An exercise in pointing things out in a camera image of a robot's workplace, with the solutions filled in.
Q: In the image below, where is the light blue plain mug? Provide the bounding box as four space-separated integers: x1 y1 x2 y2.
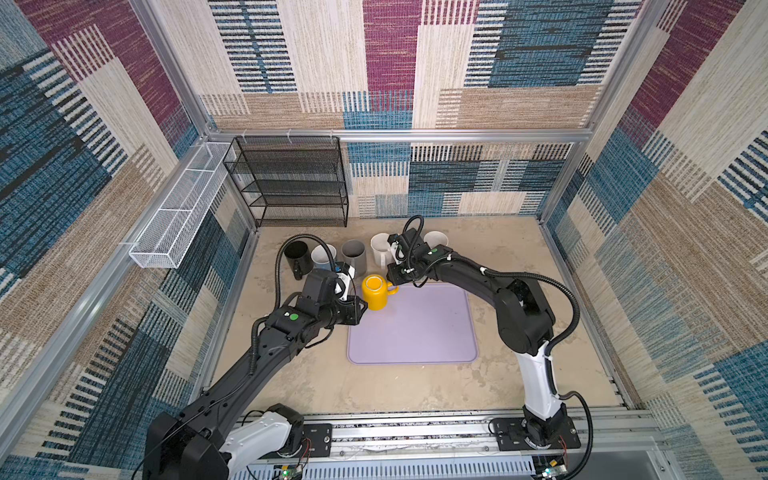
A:
424 231 449 249

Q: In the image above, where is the white ceramic mug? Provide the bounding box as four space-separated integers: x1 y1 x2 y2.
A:
370 233 394 269

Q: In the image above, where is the blue floral dotted mug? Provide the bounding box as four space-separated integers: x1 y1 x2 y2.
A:
311 244 337 270

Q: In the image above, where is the black ceramic mug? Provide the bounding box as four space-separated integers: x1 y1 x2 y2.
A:
284 240 314 281

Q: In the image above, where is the yellow round mug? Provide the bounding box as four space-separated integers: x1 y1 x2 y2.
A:
362 274 399 311

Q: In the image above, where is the grey ceramic mug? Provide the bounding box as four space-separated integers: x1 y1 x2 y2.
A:
341 239 367 279

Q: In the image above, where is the lavender plastic tray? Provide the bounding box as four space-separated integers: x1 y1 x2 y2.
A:
347 283 478 365

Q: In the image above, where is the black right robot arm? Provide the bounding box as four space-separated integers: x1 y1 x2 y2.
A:
385 228 565 447

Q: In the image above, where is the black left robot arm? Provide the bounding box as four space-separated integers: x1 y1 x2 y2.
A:
134 264 368 479

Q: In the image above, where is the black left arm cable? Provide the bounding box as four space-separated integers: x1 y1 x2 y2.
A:
273 233 340 310

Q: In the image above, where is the black wire shelf rack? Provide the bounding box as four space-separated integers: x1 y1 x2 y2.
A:
223 136 349 227

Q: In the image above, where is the white wire mesh basket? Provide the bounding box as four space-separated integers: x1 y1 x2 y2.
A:
129 142 230 269

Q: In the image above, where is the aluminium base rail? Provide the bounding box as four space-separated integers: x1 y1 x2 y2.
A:
155 407 667 480

